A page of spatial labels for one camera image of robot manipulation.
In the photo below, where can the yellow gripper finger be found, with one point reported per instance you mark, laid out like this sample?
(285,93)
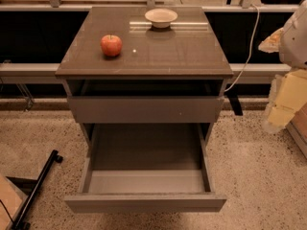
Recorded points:
(271,43)
(287,96)

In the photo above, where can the red apple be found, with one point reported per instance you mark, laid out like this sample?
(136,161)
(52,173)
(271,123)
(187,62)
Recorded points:
(111,45)

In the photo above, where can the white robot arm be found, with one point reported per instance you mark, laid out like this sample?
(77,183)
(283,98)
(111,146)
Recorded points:
(293,42)

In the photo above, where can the grey drawer cabinet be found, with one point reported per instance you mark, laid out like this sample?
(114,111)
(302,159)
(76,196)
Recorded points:
(182,60)

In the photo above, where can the open grey middle drawer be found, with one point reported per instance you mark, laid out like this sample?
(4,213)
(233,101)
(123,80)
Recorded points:
(147,168)

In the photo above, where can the grey top drawer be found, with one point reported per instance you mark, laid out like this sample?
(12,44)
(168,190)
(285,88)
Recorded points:
(145,110)

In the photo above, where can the cardboard box right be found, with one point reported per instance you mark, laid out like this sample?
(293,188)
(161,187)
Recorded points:
(298,129)

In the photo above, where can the white ceramic bowl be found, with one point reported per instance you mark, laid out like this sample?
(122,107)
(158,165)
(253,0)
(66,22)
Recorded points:
(161,18)

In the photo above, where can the black metal bar stand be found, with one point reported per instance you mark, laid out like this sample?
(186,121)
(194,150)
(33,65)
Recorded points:
(31,187)

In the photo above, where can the wooden board lower left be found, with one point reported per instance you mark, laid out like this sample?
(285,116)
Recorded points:
(12,199)

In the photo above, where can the metal railing frame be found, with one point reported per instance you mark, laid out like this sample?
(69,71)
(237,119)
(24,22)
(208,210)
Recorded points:
(35,37)

